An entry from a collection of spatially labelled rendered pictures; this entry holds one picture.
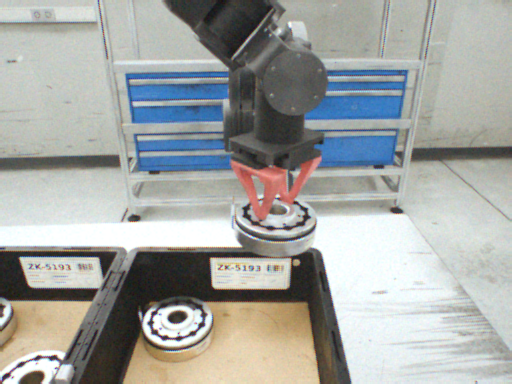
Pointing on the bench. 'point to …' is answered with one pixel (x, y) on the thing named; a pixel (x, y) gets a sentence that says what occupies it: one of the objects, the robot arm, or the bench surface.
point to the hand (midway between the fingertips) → (274, 205)
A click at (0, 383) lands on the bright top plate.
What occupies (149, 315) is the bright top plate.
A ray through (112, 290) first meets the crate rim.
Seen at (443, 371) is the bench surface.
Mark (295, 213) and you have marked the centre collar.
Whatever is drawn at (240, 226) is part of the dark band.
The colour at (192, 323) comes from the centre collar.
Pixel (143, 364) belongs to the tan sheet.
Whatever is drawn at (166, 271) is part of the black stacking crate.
